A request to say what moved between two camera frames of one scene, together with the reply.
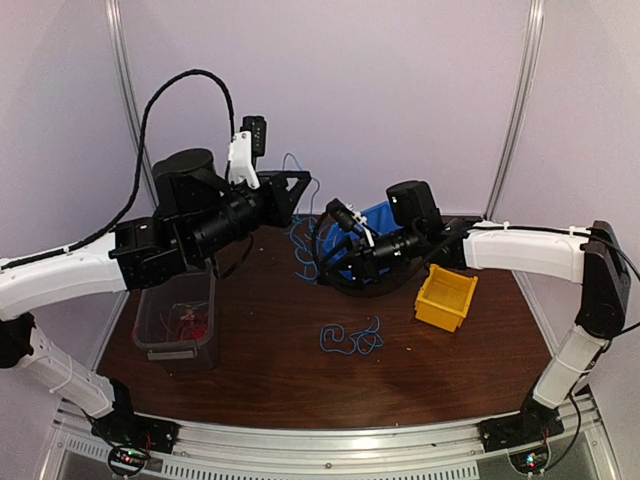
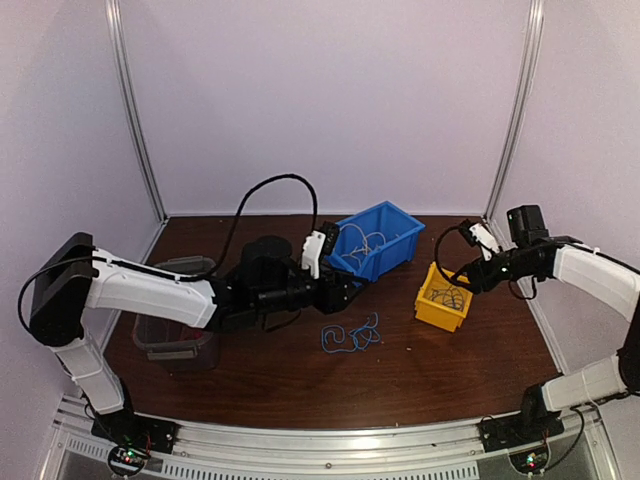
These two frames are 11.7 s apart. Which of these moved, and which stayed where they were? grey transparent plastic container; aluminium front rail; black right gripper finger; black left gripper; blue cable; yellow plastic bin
Moved: black right gripper finger; black left gripper; blue cable
Stayed: yellow plastic bin; grey transparent plastic container; aluminium front rail
